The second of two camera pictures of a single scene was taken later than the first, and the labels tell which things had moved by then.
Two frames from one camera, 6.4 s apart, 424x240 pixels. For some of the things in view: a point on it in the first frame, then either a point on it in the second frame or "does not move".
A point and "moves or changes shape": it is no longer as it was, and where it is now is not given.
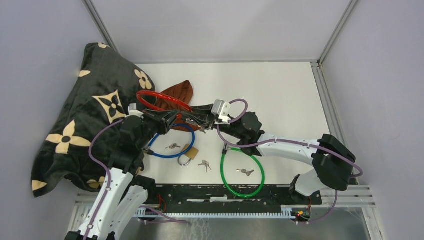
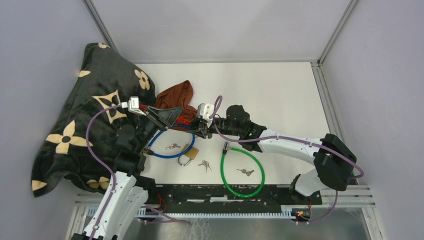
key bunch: (244, 171) does not move
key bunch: (206, 164) does not move
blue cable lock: (147, 150) does not move
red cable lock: (154, 92) moves or changes shape
